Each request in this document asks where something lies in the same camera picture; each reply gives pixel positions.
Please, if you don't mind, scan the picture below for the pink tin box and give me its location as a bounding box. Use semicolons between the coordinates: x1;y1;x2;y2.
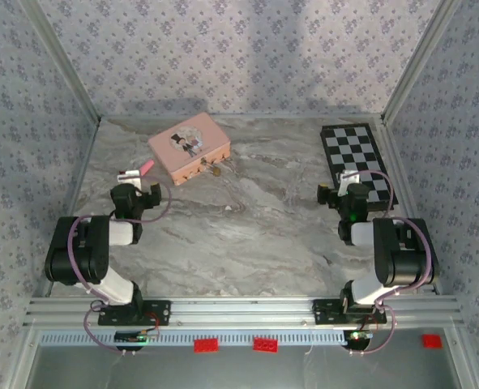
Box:
148;112;233;187

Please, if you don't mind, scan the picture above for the black grey chessboard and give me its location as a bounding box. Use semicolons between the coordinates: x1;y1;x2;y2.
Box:
319;123;396;212

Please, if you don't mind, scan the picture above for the grey metal sheet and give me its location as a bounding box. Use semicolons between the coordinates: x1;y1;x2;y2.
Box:
11;327;479;389

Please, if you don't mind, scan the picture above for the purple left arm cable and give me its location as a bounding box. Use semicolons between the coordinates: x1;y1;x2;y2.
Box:
68;179;173;358

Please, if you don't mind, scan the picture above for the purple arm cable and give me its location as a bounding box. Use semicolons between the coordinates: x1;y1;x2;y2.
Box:
349;169;434;358
68;179;173;358

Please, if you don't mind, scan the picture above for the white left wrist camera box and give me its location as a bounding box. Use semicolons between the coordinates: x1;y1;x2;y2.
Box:
117;169;143;190

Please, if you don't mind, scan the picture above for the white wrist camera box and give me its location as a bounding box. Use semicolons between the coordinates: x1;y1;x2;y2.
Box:
117;169;143;190
337;169;361;196

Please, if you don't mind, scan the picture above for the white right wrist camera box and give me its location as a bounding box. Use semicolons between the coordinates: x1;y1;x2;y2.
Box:
337;169;361;196

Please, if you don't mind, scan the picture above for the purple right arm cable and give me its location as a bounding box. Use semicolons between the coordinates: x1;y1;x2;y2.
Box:
349;169;434;358

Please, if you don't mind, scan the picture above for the aluminium side rail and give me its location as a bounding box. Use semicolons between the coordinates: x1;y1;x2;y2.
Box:
33;117;102;297
379;121;443;295

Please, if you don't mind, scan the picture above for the aluminium front rail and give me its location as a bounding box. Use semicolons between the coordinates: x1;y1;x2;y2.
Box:
22;295;465;328

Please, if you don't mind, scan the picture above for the aluminium frame post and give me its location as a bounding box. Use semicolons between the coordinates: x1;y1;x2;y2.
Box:
380;0;464;125
19;0;103;123

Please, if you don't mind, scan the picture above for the grey slotted cable duct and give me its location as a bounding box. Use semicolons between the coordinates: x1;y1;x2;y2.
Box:
39;329;346;346

